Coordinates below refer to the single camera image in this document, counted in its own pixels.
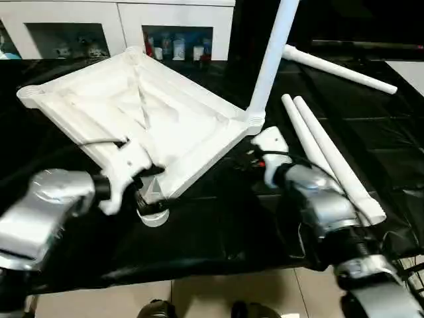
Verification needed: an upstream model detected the white plastic table leg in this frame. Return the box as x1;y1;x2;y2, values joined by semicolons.
293;95;387;226
282;44;399;95
281;93;340;193
245;0;300;134

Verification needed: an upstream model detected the white plastic table top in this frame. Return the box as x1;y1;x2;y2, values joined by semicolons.
16;46;267;229

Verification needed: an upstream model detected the black work mat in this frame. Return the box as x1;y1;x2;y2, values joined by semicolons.
0;26;424;295

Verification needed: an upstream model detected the white cabinet with glass doors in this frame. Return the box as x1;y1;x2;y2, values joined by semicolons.
0;0;237;63

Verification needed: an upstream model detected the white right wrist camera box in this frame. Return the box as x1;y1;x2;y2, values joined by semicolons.
252;126;293;189

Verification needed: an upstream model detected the black left wrist camera cable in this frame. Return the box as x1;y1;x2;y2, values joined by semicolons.
73;136;131;150

